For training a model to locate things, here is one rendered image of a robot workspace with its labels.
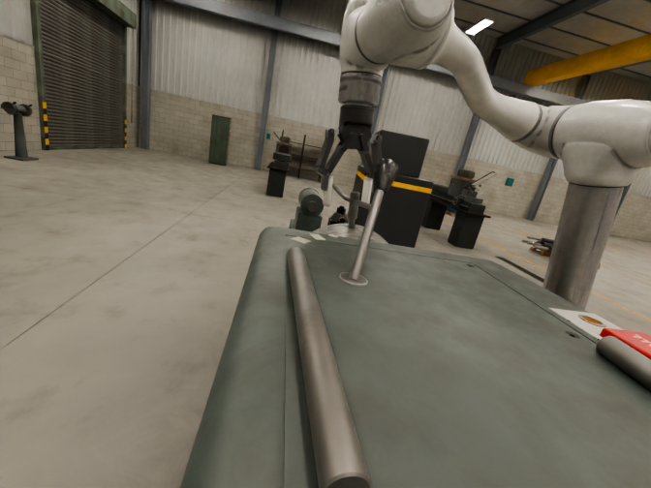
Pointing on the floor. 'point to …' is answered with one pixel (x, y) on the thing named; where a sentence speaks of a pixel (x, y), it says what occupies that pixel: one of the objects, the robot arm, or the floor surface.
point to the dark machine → (399, 190)
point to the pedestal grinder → (18, 129)
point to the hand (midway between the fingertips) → (347, 197)
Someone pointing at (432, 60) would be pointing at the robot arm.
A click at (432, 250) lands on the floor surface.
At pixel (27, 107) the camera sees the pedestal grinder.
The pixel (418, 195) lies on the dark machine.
